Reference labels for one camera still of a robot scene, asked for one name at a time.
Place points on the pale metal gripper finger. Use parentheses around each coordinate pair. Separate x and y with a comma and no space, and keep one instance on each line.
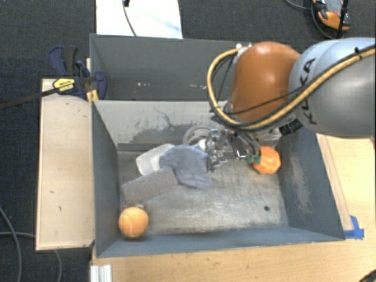
(216,138)
(218,160)

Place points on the clear glass cup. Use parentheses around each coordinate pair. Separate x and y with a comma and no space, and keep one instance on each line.
(192,134)

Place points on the blue-grey cloth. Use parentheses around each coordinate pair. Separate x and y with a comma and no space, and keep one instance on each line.
(188,166)

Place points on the orange toy pumpkin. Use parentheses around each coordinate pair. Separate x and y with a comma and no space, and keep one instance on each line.
(266,161)

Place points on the grey metal bin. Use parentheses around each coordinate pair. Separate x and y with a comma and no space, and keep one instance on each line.
(223,204)

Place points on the white plastic tray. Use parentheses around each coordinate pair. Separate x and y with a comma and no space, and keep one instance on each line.
(148,160)

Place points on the grey flat sponge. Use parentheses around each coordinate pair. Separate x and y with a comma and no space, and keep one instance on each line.
(149,187)

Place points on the orange ball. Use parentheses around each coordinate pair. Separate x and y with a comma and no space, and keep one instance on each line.
(133,222)

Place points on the pale wood board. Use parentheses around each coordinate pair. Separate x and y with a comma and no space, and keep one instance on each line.
(64,163)

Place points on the black cylinder on white bracket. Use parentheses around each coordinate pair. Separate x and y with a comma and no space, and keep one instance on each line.
(291,127)

